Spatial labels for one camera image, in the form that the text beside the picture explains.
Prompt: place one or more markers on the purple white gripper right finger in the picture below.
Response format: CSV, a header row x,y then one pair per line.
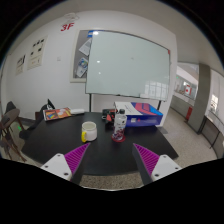
x,y
152,166

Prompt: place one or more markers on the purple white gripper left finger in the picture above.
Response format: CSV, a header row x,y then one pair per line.
x,y
69,166

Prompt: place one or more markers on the clear plastic water bottle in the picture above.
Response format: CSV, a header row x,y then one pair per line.
x,y
119,124

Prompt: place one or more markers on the red round coaster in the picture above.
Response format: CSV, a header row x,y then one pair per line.
x,y
118,140

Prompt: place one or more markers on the blue cardboard box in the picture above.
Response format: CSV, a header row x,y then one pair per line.
x,y
139,114

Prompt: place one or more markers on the white small flat object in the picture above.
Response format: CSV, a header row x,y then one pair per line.
x,y
77,111

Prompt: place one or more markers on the colourful book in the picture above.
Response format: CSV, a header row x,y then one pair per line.
x,y
55,114

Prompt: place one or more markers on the black red small device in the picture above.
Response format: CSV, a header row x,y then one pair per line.
x,y
108,115

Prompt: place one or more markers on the wooden chair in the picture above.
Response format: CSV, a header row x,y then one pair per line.
x,y
8,118

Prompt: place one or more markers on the whiteboard on stand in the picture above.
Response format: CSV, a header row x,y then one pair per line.
x,y
125,65

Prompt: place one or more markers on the grey pinboard with papers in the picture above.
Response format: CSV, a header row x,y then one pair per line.
x,y
80,56

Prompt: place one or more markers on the white mug yellow handle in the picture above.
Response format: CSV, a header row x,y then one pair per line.
x,y
89,131

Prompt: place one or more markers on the white wall poster left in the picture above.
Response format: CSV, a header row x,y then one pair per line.
x,y
20,65

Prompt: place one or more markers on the white wall poster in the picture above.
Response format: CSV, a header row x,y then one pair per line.
x,y
36,53
20,65

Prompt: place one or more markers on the white wall poster right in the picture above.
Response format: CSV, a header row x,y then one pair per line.
x,y
36,53

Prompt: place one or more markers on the red 3F wall sign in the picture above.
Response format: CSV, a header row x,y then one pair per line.
x,y
66,27

